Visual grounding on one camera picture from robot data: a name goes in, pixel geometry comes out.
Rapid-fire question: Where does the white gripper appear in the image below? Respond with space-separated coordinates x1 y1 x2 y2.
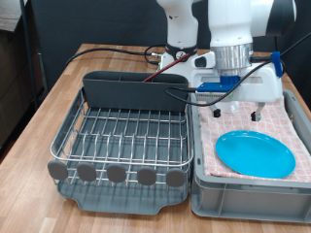
190 50 284 122

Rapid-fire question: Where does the blue plastic plate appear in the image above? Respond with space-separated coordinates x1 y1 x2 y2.
215 130 296 180

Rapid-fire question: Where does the pink checked towel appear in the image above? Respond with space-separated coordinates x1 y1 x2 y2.
195 96 311 183

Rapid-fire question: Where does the grey plastic crate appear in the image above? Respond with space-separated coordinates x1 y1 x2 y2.
189 84 311 224

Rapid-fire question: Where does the dark grey cutlery holder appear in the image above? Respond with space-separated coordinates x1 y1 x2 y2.
82 70 190 113

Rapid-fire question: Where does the grey plastic drain tray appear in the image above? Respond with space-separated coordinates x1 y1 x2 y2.
48 86 194 216

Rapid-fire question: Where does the black metal stand pole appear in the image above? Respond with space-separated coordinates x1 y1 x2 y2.
18 0 41 110

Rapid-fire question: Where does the grey shelf board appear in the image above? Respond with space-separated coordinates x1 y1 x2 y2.
0 0 24 33

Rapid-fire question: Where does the wrist camera on blue mount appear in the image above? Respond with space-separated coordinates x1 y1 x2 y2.
194 76 243 102

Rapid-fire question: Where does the blue cable clip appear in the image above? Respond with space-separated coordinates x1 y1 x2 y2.
270 50 285 79

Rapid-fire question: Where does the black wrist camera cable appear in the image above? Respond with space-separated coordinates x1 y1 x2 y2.
163 31 311 108

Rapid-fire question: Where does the metal wire dish rack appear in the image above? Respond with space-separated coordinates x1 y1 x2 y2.
47 86 194 190

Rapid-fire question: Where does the thick black table cable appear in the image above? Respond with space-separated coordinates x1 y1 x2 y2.
65 44 167 66

